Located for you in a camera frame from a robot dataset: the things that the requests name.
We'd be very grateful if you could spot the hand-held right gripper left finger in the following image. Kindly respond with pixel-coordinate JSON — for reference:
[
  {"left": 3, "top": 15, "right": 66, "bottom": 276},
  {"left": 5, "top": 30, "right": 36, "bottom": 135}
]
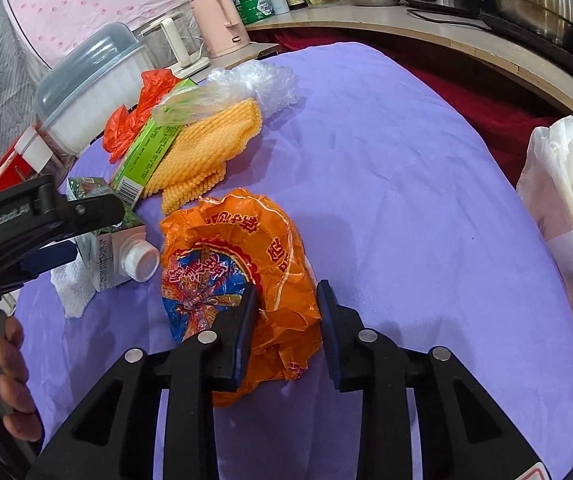
[{"left": 25, "top": 284, "right": 260, "bottom": 480}]

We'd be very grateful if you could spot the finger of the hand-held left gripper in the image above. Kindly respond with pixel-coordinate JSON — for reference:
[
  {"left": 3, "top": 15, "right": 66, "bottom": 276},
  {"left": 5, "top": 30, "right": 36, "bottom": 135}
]
[
  {"left": 60, "top": 192, "right": 126, "bottom": 236},
  {"left": 0, "top": 241, "right": 78, "bottom": 288}
]

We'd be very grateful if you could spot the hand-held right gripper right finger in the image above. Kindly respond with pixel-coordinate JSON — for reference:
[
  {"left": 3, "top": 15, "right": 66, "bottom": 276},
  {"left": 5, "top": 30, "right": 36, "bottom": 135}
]
[{"left": 315, "top": 279, "right": 552, "bottom": 480}]

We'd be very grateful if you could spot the white paper towel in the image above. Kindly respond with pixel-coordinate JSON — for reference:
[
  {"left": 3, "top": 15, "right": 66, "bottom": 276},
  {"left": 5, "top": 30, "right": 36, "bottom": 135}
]
[{"left": 50, "top": 255, "right": 98, "bottom": 319}]

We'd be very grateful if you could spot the green carton with white cap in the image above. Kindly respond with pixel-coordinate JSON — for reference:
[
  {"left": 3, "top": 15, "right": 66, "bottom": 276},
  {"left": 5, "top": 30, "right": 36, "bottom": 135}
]
[{"left": 66, "top": 175, "right": 161, "bottom": 293}]

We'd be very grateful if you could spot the green cardboard box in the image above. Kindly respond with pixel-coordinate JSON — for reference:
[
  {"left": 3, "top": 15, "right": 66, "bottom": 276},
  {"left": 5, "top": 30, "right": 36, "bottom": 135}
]
[{"left": 109, "top": 77, "right": 202, "bottom": 207}]

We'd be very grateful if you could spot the orange printed plastic bag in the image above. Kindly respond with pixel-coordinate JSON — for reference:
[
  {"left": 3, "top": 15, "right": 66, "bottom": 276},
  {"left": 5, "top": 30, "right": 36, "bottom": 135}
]
[{"left": 159, "top": 187, "right": 323, "bottom": 408}]

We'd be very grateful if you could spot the red-orange plastic bag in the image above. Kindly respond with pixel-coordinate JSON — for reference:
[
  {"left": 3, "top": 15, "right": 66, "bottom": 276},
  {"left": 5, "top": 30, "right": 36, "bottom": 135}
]
[{"left": 102, "top": 70, "right": 183, "bottom": 163}]

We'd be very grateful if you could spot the yellow foam net sheet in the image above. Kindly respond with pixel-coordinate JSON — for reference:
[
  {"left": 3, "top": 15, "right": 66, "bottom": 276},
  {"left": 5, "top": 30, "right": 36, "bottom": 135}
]
[{"left": 141, "top": 97, "right": 263, "bottom": 215}]

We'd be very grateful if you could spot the clear plastic bag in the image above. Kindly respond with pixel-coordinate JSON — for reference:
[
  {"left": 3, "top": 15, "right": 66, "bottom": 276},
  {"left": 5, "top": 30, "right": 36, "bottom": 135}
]
[{"left": 152, "top": 62, "right": 301, "bottom": 126}]

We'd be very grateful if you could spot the bin with white liner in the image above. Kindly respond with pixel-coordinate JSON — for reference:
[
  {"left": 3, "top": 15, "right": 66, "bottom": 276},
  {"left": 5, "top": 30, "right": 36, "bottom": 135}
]
[{"left": 516, "top": 114, "right": 573, "bottom": 391}]

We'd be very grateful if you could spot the person's left hand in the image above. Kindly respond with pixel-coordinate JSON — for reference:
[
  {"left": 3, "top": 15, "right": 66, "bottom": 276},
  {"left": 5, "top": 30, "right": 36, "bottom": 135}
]
[{"left": 0, "top": 316, "right": 44, "bottom": 443}]

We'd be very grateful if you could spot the red plastic basin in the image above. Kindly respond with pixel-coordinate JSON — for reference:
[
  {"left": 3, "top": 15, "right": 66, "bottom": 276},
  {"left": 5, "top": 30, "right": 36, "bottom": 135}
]
[{"left": 0, "top": 147, "right": 32, "bottom": 196}]

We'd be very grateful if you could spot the dish drainer with grey lid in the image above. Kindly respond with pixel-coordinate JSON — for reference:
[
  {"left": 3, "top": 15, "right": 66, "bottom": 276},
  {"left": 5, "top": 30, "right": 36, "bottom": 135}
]
[{"left": 34, "top": 22, "right": 153, "bottom": 171}]

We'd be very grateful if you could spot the purple tablecloth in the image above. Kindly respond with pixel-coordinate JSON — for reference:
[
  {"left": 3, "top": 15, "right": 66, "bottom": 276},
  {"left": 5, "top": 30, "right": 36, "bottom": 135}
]
[{"left": 14, "top": 42, "right": 573, "bottom": 480}]

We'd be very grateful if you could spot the grey plastic sheet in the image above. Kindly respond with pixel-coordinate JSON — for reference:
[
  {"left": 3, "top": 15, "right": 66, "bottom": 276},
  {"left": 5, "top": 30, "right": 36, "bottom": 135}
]
[{"left": 0, "top": 0, "right": 50, "bottom": 111}]

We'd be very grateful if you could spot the white glass kettle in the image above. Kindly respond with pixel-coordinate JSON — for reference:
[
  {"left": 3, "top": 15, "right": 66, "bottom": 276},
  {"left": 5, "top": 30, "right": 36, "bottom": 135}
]
[{"left": 139, "top": 10, "right": 212, "bottom": 79}]

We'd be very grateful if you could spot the pink electric kettle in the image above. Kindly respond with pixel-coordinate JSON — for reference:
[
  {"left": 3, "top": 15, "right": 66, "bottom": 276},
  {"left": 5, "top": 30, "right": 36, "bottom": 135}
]
[{"left": 189, "top": 0, "right": 250, "bottom": 59}]

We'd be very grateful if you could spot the wooden side table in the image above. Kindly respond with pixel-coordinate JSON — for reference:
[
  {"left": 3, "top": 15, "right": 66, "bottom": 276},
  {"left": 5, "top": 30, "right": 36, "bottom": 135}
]
[{"left": 201, "top": 40, "right": 281, "bottom": 72}]

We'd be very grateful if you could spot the green tin can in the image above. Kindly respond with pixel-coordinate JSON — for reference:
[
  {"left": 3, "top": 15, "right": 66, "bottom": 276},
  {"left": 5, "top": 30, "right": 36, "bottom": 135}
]
[{"left": 227, "top": 0, "right": 273, "bottom": 26}]

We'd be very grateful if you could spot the curved wooden counter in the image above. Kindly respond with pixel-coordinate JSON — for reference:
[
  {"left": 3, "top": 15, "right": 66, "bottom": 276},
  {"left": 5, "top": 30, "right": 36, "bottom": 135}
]
[{"left": 244, "top": 2, "right": 573, "bottom": 126}]

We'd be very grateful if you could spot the black induction cooker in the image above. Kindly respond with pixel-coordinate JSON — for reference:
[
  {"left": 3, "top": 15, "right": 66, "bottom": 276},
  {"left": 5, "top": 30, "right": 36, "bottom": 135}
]
[{"left": 479, "top": 7, "right": 573, "bottom": 86}]

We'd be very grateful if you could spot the black power cable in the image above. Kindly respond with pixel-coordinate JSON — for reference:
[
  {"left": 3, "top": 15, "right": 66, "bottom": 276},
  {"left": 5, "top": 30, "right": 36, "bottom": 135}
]
[{"left": 406, "top": 6, "right": 489, "bottom": 32}]

